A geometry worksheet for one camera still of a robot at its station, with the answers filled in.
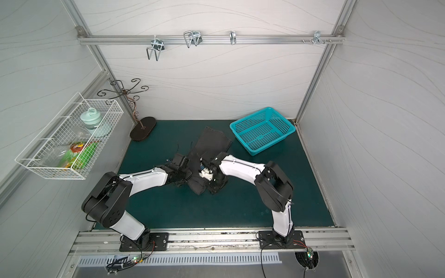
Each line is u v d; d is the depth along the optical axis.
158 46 0.78
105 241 0.75
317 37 0.77
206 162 0.71
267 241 0.73
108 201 0.45
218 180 0.73
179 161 0.74
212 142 1.08
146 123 1.15
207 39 0.77
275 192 0.43
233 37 0.80
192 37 0.76
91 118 0.66
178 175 0.73
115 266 0.68
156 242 0.73
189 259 0.70
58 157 0.63
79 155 0.62
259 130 1.16
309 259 0.70
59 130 0.65
